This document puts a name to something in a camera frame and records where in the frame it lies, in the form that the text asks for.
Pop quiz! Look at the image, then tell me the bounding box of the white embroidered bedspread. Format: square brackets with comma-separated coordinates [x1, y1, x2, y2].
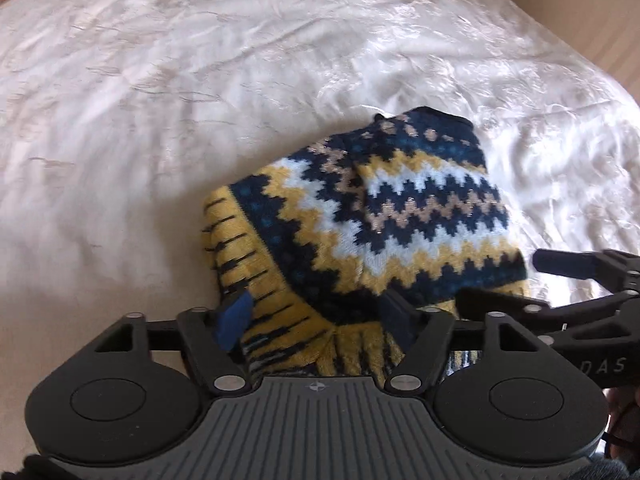
[1, 0, 639, 470]

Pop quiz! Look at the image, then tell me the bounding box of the navy yellow patterned knit sweater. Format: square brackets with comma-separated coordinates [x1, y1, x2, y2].
[202, 106, 528, 382]

